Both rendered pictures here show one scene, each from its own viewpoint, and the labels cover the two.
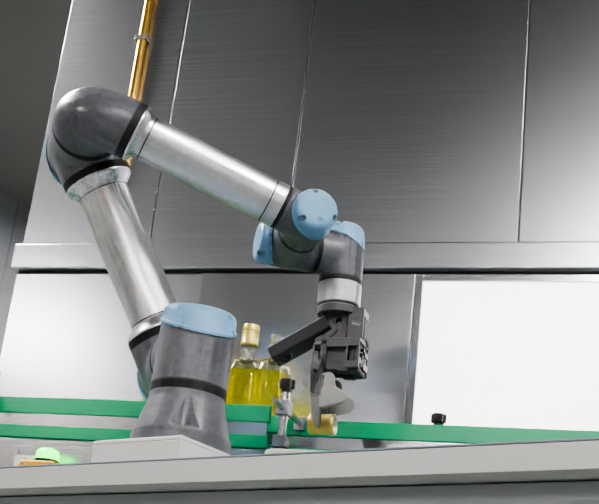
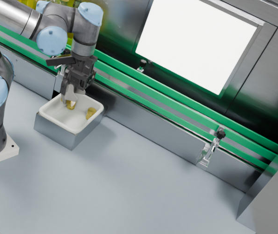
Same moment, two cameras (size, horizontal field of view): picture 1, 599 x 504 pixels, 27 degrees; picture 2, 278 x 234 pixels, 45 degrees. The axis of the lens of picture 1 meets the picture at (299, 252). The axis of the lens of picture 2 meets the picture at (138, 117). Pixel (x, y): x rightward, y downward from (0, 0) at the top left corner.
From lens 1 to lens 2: 1.63 m
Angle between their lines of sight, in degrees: 57
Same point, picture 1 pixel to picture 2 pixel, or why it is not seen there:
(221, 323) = not seen: outside the picture
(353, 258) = (90, 34)
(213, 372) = not seen: outside the picture
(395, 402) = (131, 38)
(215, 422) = not seen: outside the picture
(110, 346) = not seen: outside the picture
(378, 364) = (128, 16)
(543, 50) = not seen: outside the picture
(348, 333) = (83, 69)
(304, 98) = not seen: outside the picture
